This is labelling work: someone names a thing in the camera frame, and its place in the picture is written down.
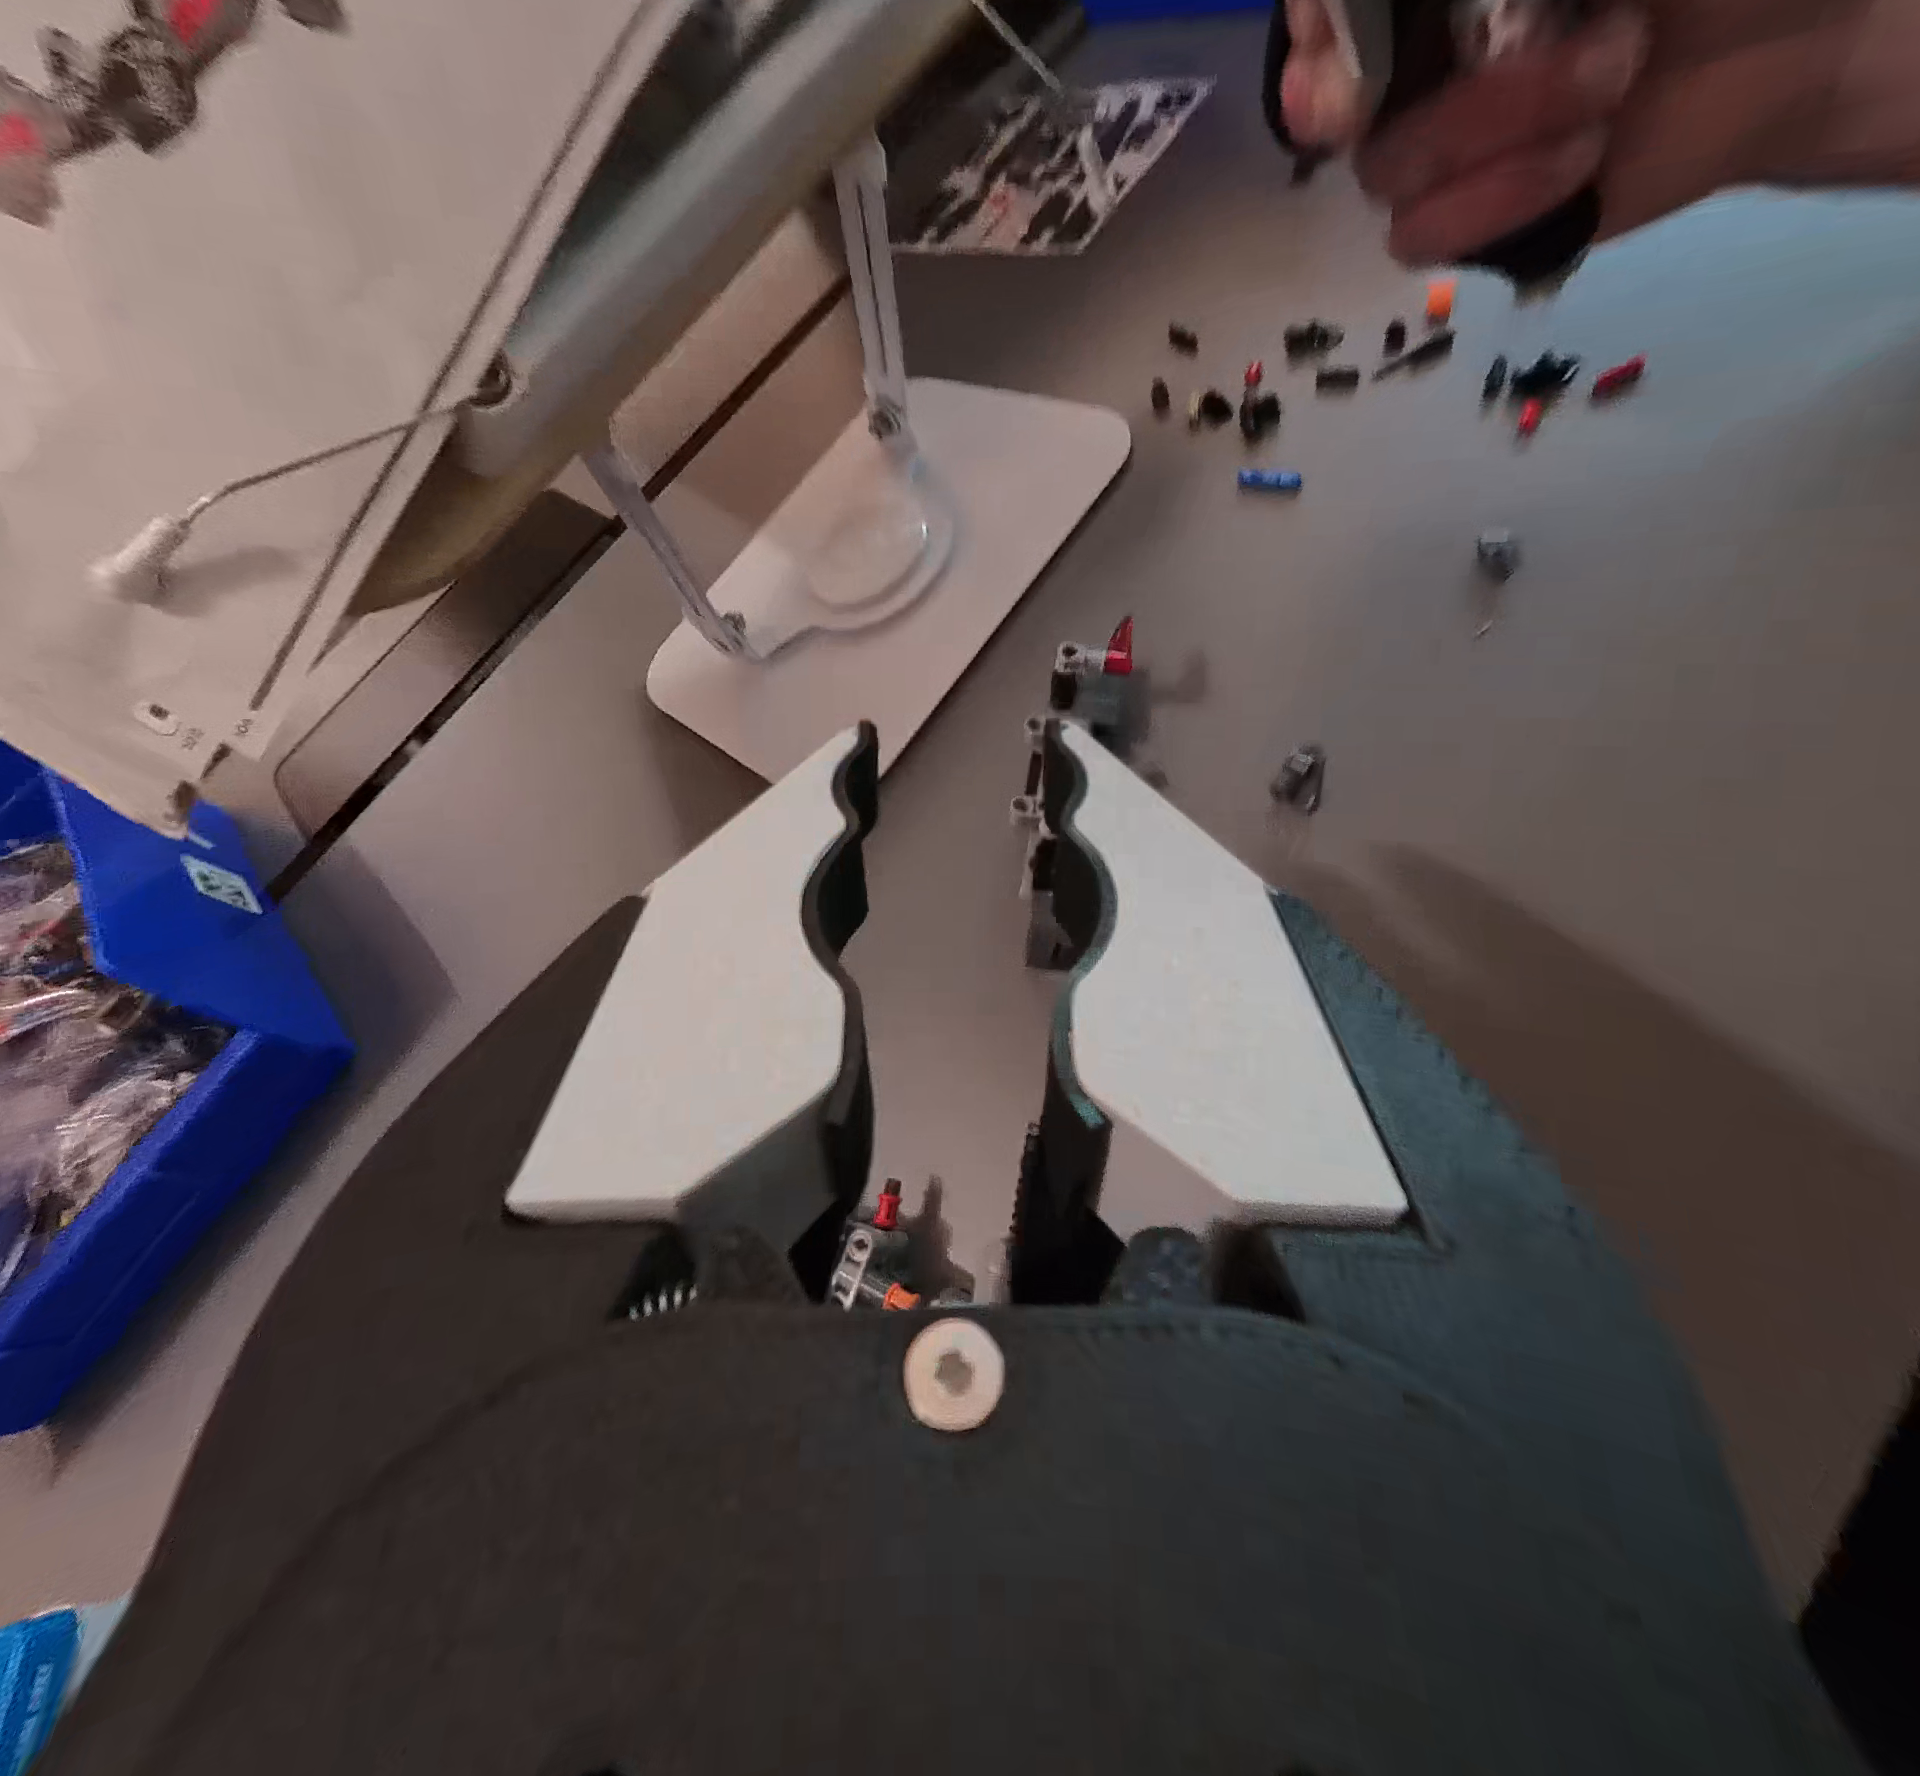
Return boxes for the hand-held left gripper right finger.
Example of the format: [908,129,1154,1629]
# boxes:
[1016,720,1417,1305]

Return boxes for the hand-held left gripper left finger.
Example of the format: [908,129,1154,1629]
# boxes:
[505,720,882,1301]

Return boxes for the grey and red lego assembly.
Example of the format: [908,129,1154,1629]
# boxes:
[1016,614,1154,971]

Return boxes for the person's right forearm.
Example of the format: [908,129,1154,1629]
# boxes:
[1620,0,1920,256]

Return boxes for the lego car model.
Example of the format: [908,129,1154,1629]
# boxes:
[829,1175,979,1309]

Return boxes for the scattered small lego pieces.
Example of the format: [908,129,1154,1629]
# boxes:
[1147,280,1653,445]

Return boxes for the lego instruction booklet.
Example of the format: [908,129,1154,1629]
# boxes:
[0,0,1091,834]

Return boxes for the person's right hand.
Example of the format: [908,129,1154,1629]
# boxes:
[1283,0,1668,278]

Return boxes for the black sticker sheet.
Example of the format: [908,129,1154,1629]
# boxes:
[894,76,1219,257]

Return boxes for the white book stand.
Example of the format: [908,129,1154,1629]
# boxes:
[91,0,1135,786]

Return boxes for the clear plastic bags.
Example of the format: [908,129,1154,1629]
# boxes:
[0,837,250,1298]

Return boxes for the light blue packet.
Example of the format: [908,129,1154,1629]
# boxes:
[0,1602,84,1776]

